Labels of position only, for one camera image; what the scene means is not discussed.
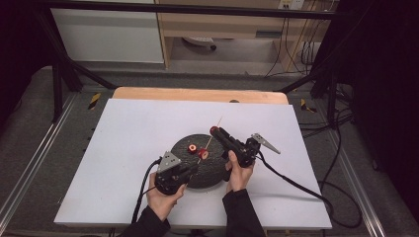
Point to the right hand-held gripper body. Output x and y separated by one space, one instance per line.
245 151

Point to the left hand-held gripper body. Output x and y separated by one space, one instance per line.
171 177

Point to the thin wooden skewer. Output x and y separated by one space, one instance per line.
208 143

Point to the black round plate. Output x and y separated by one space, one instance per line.
210 171

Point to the person's left hand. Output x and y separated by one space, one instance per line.
163 202

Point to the person's right hand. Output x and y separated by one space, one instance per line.
238 179

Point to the wooden table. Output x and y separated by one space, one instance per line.
197 95

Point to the white table board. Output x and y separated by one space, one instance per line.
125 138

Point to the white chair base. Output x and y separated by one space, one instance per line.
199 41

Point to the light wooden desk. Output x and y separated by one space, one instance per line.
214 28

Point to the white power strip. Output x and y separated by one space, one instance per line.
291 4

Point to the white cabinet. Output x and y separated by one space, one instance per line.
108 36

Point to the black curtain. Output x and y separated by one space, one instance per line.
385 82
19 49

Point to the aluminium floor rail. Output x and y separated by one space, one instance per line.
39 154
357 184

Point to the black metal frame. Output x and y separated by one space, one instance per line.
197 9

